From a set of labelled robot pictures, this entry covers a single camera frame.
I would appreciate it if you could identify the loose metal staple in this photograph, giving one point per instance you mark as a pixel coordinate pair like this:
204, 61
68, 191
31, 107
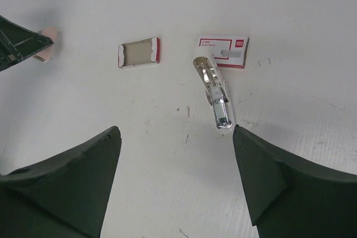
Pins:
264, 62

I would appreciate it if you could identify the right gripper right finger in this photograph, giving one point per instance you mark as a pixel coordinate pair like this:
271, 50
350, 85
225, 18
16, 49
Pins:
289, 196

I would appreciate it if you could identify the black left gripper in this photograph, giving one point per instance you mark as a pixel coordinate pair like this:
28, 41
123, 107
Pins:
19, 43

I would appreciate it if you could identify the red white staple box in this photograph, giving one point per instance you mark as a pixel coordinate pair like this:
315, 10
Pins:
228, 50

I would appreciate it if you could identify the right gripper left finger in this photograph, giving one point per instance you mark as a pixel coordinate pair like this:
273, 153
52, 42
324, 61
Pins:
65, 195

